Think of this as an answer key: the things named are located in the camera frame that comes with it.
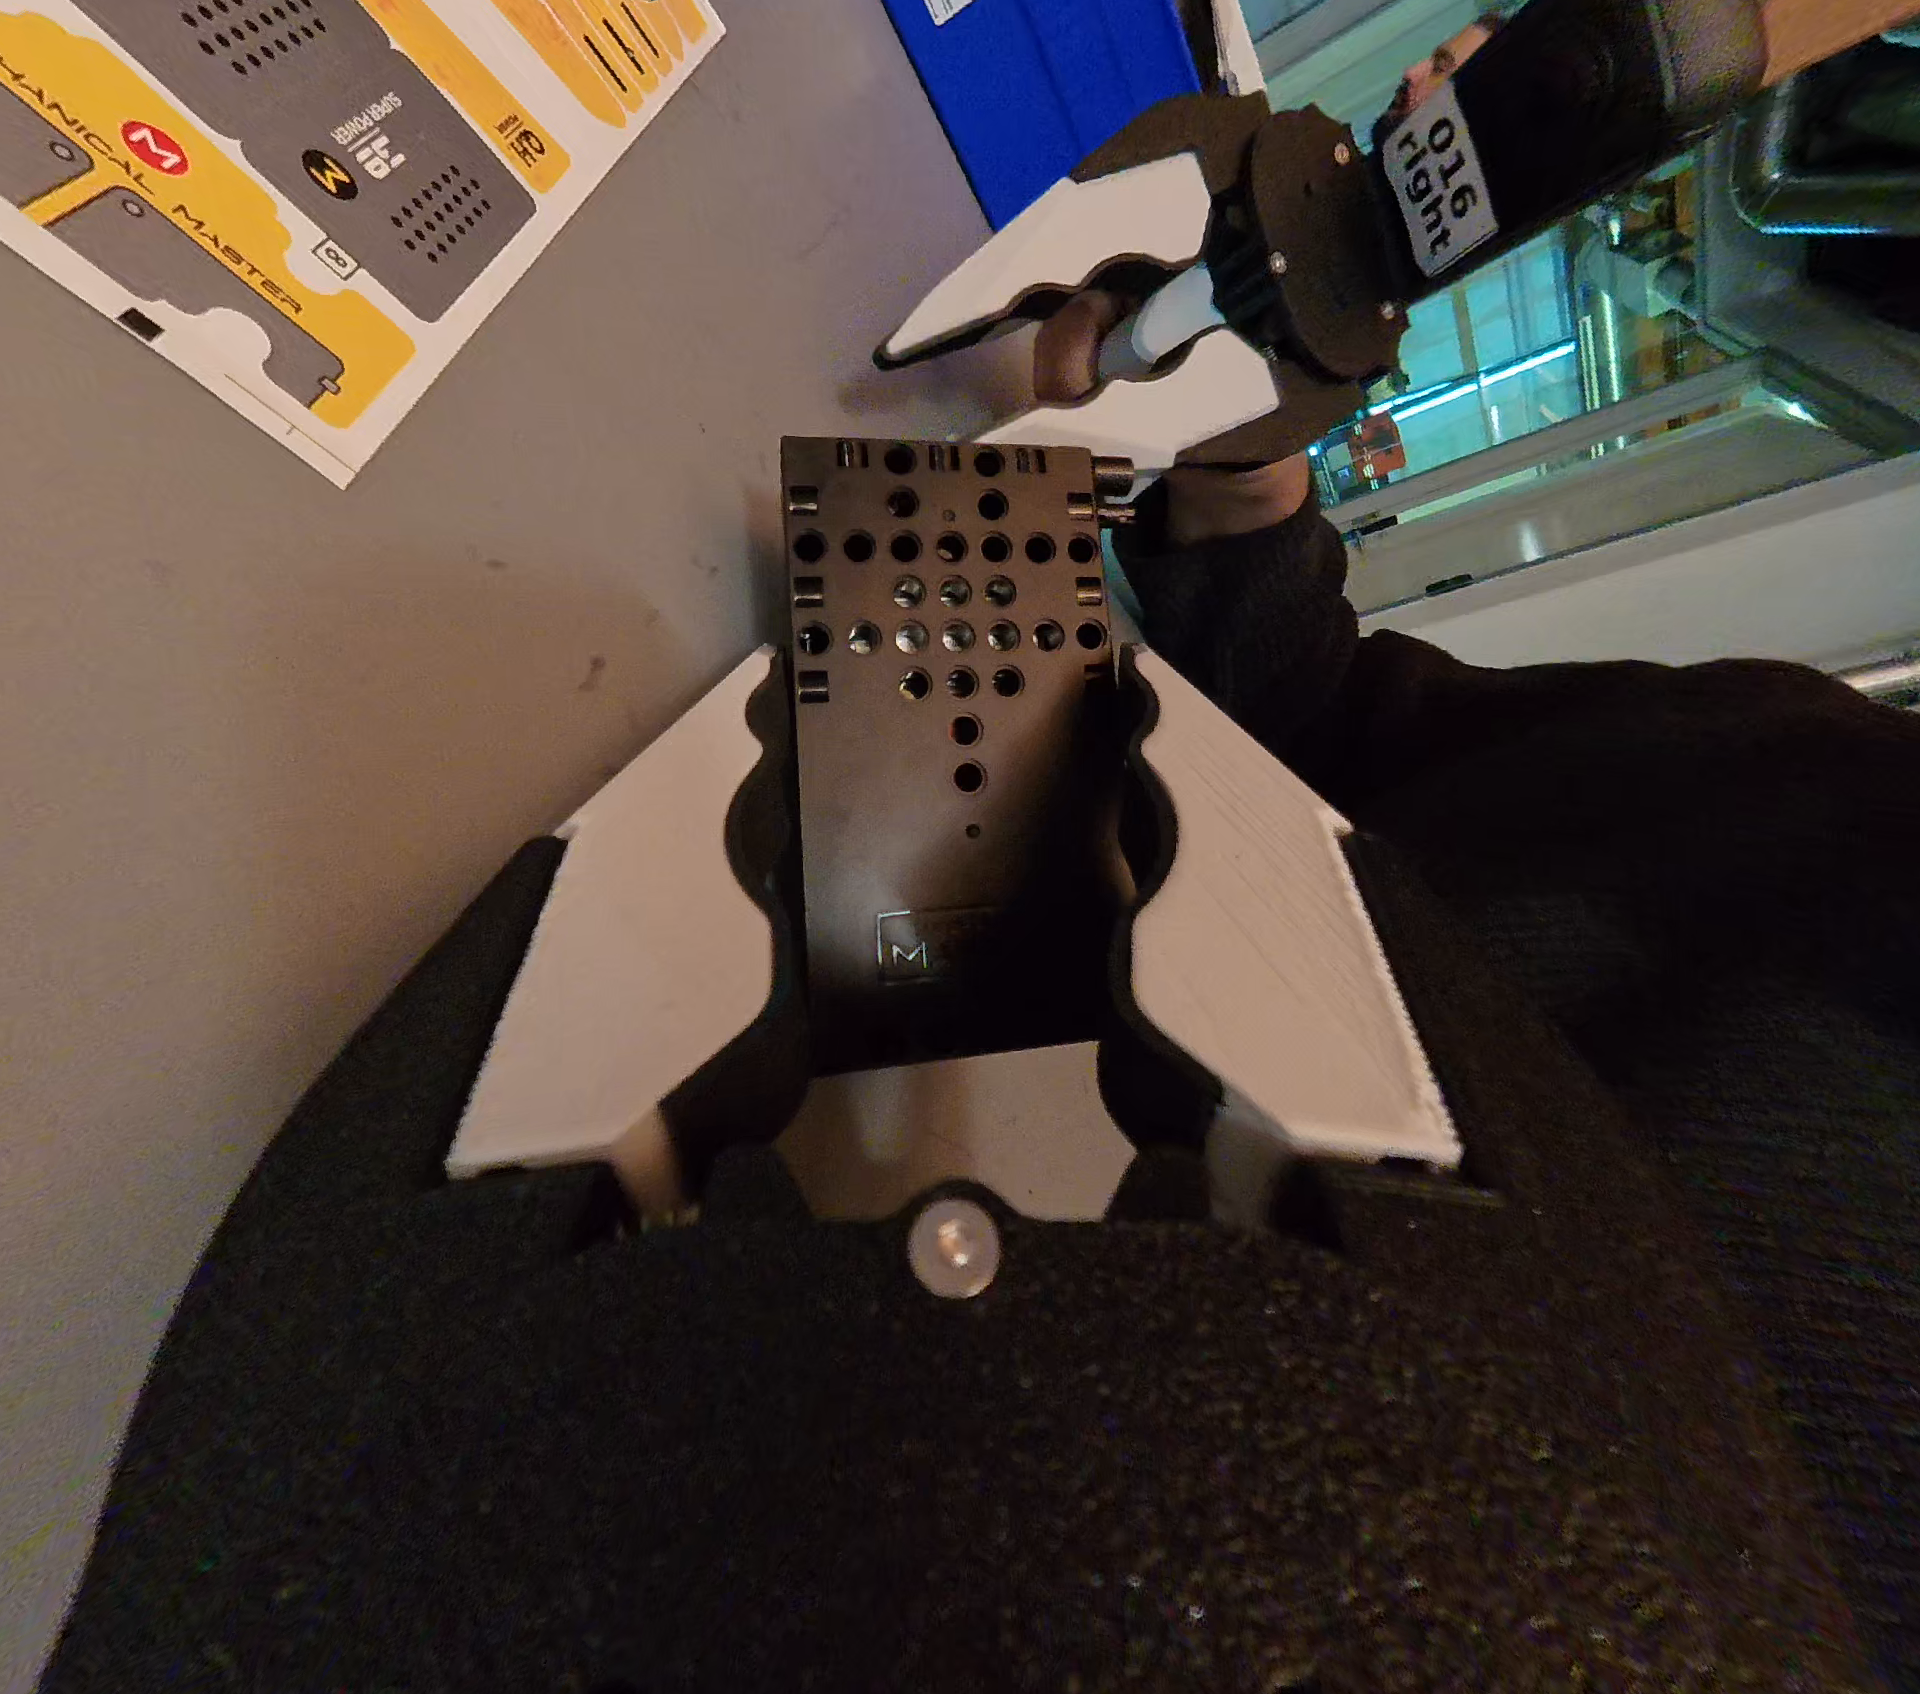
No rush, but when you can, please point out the person's right hand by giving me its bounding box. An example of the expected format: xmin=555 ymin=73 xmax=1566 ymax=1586
xmin=1033 ymin=279 xmax=1322 ymax=548

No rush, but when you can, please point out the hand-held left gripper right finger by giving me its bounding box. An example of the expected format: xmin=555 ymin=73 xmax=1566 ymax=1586
xmin=1098 ymin=648 xmax=1465 ymax=1228

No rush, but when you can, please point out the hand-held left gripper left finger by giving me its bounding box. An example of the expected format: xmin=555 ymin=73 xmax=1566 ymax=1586
xmin=446 ymin=648 xmax=816 ymax=1228

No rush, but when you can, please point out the person's right forearm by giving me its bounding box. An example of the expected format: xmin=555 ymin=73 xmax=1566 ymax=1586
xmin=1110 ymin=493 xmax=1920 ymax=1005

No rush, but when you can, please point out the black perforated building block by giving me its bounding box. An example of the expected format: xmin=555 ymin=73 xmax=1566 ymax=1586
xmin=780 ymin=434 xmax=1138 ymax=1077

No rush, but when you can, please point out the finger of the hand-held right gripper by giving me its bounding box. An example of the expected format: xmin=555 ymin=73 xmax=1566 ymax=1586
xmin=961 ymin=339 xmax=1288 ymax=469
xmin=874 ymin=147 xmax=1219 ymax=372

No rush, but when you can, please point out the blue storage bin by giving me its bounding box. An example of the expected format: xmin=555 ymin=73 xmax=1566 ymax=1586
xmin=772 ymin=0 xmax=1207 ymax=233

